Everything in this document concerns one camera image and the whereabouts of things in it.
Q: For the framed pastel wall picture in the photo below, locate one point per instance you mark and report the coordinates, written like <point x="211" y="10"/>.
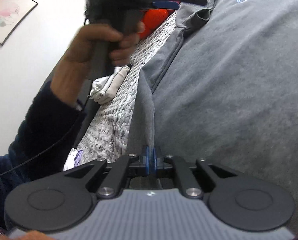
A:
<point x="12" y="13"/>

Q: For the orange pumpkin cushion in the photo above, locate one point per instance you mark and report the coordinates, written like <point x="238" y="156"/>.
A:
<point x="152" y="19"/>

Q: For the folded white garment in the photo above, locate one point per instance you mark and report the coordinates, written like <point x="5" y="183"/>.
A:
<point x="105" y="88"/>

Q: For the dark blue sleeved forearm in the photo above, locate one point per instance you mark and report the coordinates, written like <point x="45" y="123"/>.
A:
<point x="43" y="141"/>

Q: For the grey t-shirt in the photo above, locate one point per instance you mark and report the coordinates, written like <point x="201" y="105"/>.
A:
<point x="224" y="86"/>

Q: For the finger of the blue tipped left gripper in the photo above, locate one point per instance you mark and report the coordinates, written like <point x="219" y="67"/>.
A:
<point x="168" y="5"/>

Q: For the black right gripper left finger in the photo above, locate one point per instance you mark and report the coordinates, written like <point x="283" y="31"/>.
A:
<point x="63" y="200"/>

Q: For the person's left hand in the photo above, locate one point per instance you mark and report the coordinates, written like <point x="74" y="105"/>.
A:
<point x="74" y="66"/>

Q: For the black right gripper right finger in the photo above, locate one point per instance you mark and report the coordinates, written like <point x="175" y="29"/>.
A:
<point x="240" y="201"/>

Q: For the grey white patterned bedspread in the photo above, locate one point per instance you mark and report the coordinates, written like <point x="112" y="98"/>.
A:
<point x="106" y="136"/>

